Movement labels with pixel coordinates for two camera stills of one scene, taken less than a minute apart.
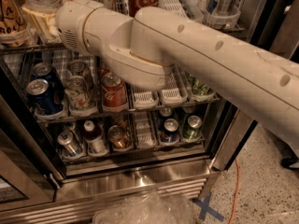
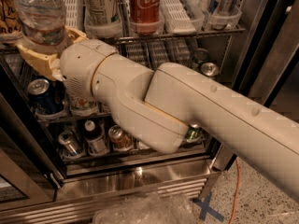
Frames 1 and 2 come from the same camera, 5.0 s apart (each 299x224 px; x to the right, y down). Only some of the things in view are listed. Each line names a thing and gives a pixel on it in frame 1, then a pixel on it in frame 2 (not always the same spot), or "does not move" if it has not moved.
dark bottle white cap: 94,138 does not move
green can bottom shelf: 192,131 does not move
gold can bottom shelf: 119,137 does not move
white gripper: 71,21 → 80,65
